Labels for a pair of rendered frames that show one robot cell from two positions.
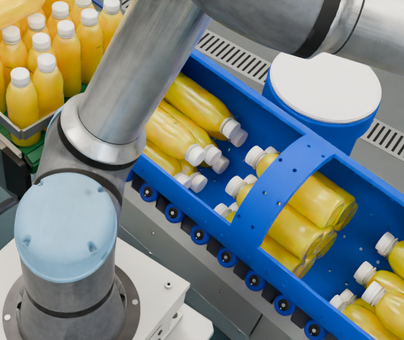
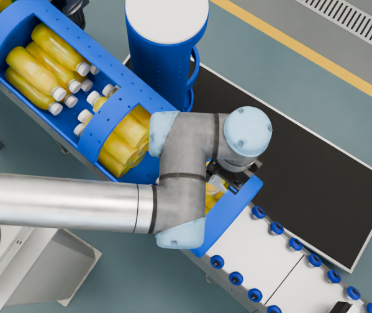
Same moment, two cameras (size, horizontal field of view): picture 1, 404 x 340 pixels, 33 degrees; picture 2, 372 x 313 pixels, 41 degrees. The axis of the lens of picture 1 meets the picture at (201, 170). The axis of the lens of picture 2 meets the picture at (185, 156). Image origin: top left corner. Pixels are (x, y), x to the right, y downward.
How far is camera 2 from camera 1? 0.66 m
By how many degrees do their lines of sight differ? 26
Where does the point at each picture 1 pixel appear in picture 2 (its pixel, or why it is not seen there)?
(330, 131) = (168, 48)
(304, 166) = (115, 117)
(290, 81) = (139, 10)
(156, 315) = (10, 237)
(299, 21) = not seen: outside the picture
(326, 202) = (133, 136)
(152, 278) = not seen: hidden behind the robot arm
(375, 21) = not seen: outside the picture
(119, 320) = not seen: outside the picture
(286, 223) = (112, 146)
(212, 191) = (84, 102)
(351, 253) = not seen: hidden behind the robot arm
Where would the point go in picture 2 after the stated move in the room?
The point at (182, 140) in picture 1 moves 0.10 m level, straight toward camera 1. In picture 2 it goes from (46, 86) to (41, 118)
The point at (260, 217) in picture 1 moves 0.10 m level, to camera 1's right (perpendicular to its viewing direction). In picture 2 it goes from (91, 148) to (127, 153)
